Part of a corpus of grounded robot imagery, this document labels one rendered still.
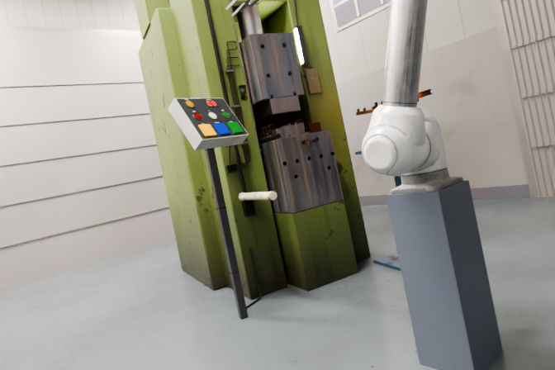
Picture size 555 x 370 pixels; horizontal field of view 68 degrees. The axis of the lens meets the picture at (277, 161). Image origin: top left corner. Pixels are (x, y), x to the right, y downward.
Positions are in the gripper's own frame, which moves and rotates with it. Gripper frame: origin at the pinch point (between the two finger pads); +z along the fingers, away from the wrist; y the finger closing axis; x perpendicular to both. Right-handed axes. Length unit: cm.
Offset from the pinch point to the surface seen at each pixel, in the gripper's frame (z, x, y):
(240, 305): 106, 10, -105
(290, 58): 11, -83, -38
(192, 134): 59, -8, -25
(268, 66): 22, -72, -31
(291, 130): 37, -61, -68
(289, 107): 30, -67, -58
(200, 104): 53, -27, -18
